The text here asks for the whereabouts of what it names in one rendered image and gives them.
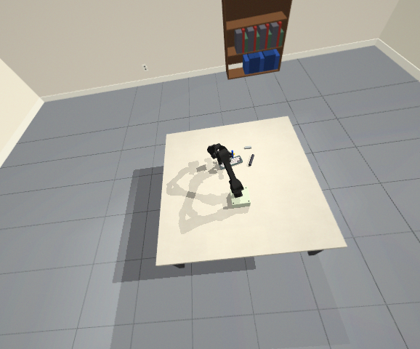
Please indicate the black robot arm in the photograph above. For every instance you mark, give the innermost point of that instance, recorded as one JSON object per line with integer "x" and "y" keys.
{"x": 223, "y": 156}

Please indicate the white keyboard with letter keys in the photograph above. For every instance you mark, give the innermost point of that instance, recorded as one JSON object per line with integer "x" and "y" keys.
{"x": 235, "y": 160}

